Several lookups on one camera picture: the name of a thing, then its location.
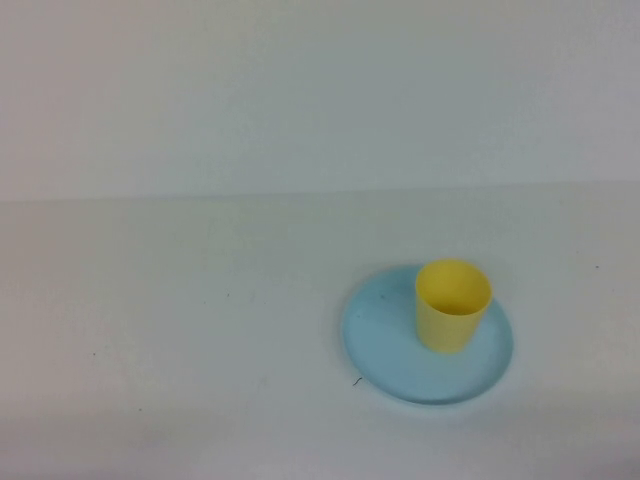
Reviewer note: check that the light blue round plate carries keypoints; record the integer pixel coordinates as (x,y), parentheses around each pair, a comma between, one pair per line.
(390,350)

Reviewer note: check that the yellow plastic cup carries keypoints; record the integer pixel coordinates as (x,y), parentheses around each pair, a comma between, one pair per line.
(445,330)

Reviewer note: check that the small dark thread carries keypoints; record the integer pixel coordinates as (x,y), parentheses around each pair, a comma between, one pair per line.
(358,382)

